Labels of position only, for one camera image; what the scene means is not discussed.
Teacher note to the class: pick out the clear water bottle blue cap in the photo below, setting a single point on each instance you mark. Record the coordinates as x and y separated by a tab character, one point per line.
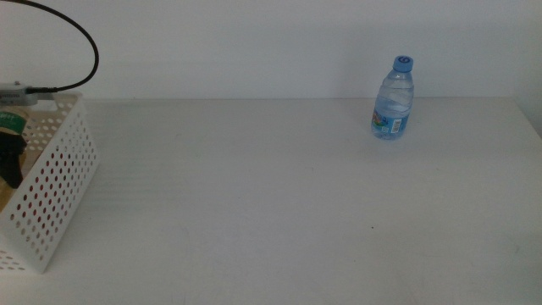
394	101

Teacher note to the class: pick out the yellow juice bottle white cap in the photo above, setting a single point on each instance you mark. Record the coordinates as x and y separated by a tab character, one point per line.
10	120

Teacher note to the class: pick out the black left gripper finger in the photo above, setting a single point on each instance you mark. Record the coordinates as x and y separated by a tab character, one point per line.
12	156

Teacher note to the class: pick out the white perforated plastic basket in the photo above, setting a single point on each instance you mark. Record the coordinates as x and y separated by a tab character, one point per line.
63	140

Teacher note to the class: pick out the red soda can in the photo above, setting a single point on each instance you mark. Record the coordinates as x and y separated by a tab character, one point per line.
55	165

